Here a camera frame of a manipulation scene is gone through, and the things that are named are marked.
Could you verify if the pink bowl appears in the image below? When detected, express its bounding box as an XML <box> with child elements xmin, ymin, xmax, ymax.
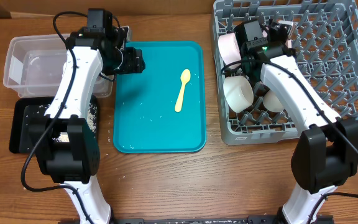
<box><xmin>218</xmin><ymin>33</ymin><xmax>242</xmax><ymax>65</ymax></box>

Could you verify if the yellow plastic spoon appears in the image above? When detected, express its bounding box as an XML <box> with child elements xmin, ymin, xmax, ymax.
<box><xmin>175</xmin><ymin>69</ymin><xmax>191</xmax><ymax>113</ymax></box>

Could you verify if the white bowl with rice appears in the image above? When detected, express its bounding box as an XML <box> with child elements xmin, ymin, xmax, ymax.
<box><xmin>223</xmin><ymin>76</ymin><xmax>254</xmax><ymax>113</ymax></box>

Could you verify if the small white cup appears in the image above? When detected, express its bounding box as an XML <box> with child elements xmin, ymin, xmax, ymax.
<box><xmin>263</xmin><ymin>90</ymin><xmax>284</xmax><ymax>113</ymax></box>

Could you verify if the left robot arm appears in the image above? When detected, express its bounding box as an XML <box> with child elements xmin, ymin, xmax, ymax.
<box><xmin>21</xmin><ymin>9</ymin><xmax>145</xmax><ymax>223</ymax></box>

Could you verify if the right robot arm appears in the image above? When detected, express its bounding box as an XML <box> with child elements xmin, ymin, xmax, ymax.
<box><xmin>218</xmin><ymin>19</ymin><xmax>358</xmax><ymax>223</ymax></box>

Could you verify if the teal plastic tray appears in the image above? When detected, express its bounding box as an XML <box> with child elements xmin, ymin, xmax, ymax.
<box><xmin>113</xmin><ymin>40</ymin><xmax>207</xmax><ymax>154</ymax></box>

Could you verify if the grey dish rack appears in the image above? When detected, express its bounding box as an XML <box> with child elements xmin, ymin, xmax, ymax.
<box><xmin>211</xmin><ymin>0</ymin><xmax>358</xmax><ymax>145</ymax></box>

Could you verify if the clear plastic bin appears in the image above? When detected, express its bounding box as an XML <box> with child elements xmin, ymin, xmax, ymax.
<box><xmin>2</xmin><ymin>33</ymin><xmax>114</xmax><ymax>99</ymax></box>

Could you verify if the spilled rice pile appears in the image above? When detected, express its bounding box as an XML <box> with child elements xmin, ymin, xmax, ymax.
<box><xmin>53</xmin><ymin>103</ymin><xmax>99</xmax><ymax>142</ymax></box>

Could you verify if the black tray bin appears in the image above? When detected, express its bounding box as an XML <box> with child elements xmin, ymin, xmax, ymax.
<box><xmin>9</xmin><ymin>95</ymin><xmax>100</xmax><ymax>154</ymax></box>

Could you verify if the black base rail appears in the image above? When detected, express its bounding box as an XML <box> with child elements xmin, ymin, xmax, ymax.
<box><xmin>57</xmin><ymin>214</ymin><xmax>335</xmax><ymax>224</ymax></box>

